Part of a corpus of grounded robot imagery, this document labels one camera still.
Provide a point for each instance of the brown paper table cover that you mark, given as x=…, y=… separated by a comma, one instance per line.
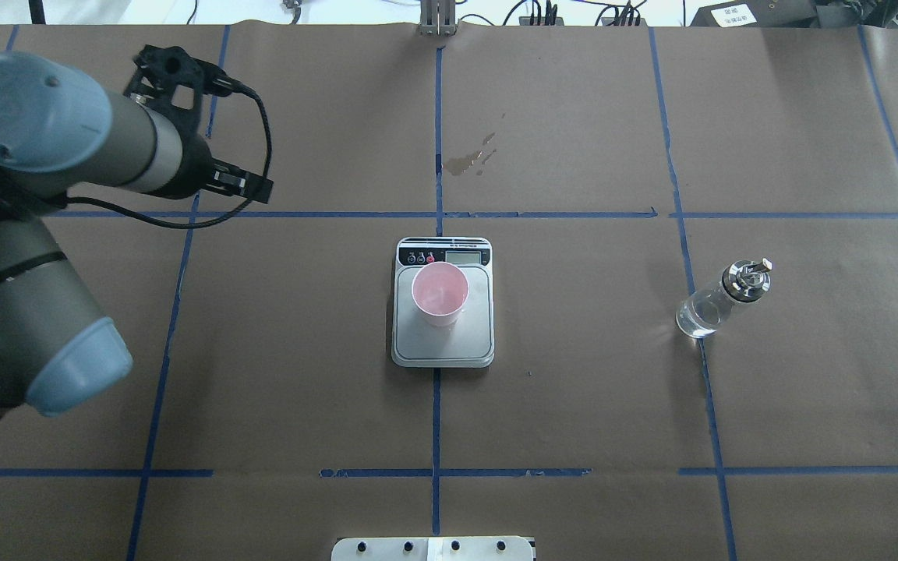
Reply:
x=632, y=293

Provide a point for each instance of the pink plastic cup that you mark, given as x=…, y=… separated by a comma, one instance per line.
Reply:
x=440, y=291

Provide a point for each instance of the glass sauce bottle metal spout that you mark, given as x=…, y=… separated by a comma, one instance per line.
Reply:
x=741, y=284

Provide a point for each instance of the aluminium frame post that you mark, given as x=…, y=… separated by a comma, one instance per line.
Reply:
x=437, y=18

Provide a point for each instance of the black box white label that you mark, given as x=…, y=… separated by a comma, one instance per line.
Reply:
x=765, y=14

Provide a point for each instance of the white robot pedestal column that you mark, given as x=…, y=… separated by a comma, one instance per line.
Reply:
x=469, y=547

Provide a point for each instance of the grey digital kitchen scale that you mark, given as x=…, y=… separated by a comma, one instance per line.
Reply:
x=470, y=342

